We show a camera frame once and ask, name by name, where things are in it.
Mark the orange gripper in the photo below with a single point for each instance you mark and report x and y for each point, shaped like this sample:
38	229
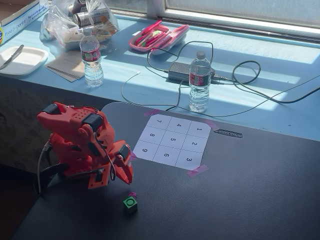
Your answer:
124	167

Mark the green cube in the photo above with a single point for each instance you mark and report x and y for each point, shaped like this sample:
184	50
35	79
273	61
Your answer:
130	206

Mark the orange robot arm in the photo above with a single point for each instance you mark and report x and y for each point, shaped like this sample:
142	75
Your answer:
72	122

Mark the white numbered grid paper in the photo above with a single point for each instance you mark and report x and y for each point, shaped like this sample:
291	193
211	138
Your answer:
172	140

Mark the pink tape strip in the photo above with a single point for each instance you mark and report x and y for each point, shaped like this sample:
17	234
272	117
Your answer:
133	156
151	113
211	125
198	171

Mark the small pink tape mark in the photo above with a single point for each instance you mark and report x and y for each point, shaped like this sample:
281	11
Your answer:
132	195

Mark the black patterned sticker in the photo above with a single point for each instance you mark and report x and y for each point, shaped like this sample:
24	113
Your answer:
228	133

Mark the black power adapter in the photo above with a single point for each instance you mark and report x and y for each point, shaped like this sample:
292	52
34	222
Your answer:
178	70

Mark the clear water bottle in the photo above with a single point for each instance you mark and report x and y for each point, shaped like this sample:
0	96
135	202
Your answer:
199	82
92	60

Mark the pink pencil case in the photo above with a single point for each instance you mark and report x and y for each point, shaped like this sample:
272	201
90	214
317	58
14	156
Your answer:
160	42

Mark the pink marker pen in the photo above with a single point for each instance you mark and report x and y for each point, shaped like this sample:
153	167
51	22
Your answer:
152	27

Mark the white square plate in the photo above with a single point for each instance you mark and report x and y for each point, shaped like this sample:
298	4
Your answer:
25	61

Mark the silver drink can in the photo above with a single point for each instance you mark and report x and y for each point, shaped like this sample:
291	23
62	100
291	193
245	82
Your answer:
87	18
76	6

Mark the silver table knife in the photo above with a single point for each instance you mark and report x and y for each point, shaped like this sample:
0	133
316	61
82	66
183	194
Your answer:
13	55

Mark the clear plastic bag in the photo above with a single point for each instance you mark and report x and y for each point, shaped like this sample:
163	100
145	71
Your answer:
60	22

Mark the cardboard detergent box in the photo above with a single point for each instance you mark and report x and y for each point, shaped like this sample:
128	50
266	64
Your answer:
20	17

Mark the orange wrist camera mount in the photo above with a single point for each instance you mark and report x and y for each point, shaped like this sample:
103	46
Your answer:
96	180

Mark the white window frame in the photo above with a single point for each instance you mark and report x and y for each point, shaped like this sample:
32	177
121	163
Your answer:
225	15

